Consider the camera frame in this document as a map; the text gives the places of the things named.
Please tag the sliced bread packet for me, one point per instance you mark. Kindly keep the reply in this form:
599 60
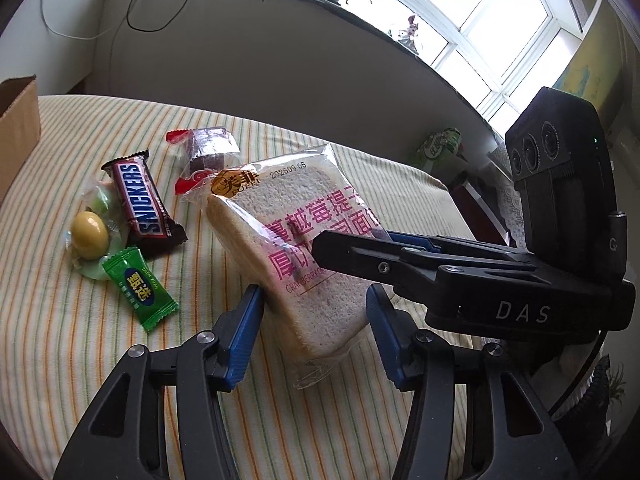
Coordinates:
320 307

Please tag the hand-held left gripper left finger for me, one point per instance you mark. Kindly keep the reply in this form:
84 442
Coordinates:
245 340

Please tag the brown cardboard box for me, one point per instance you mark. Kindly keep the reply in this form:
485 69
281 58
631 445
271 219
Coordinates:
17 125

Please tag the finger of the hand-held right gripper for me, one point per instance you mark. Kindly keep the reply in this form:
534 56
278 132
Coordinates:
360 255
415 240

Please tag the yellow egg candy clear wrapper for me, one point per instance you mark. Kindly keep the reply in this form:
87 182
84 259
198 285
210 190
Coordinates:
90 232

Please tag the brown chocolate bar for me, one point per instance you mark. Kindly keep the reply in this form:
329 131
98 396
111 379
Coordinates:
142 200

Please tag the green wrapped candy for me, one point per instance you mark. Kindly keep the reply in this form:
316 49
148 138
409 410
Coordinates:
137 285

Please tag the green white box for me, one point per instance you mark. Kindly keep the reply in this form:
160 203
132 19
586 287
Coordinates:
440 147

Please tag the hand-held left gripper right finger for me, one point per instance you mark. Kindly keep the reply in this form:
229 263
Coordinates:
387 345

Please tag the wall map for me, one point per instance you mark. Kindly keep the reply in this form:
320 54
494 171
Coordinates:
590 60

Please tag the white lace cloth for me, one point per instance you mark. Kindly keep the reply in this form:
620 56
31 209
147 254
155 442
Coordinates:
510 205

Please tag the small rabbit figurine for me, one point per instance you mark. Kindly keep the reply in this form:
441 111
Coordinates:
412 35

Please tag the red wrapped dark cake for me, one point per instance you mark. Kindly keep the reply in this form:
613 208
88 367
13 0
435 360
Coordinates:
205 152

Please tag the dark red open box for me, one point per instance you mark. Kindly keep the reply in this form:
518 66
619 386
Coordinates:
475 210

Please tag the white framed window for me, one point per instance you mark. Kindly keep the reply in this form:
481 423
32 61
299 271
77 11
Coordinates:
500 10

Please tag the striped sheet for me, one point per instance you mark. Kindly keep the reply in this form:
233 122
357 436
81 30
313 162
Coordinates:
75 360

